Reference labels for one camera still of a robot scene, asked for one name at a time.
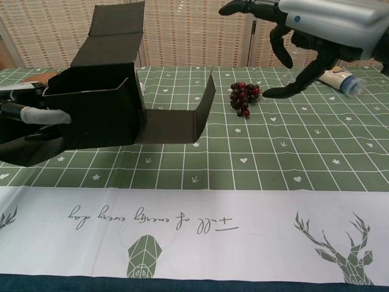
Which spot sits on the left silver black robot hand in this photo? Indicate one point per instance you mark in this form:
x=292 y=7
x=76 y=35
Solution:
x=42 y=117

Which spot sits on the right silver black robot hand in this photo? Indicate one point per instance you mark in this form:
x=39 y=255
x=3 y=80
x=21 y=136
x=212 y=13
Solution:
x=334 y=24

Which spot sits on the black cardboard box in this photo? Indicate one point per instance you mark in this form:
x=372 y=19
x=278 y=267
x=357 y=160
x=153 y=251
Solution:
x=100 y=121

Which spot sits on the round woven brown coaster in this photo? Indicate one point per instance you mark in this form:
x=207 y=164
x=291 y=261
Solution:
x=39 y=77

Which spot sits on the mayonnaise squeeze bottle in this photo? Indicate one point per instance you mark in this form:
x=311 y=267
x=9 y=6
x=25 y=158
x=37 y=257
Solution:
x=340 y=80

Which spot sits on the dark red grape bunch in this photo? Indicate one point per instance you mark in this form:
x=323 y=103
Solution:
x=241 y=97

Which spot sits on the woven folding screen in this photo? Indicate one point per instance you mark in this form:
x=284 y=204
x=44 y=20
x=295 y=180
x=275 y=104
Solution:
x=188 y=33

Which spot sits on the green checked deer tablecloth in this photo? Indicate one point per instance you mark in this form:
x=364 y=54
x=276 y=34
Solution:
x=243 y=182

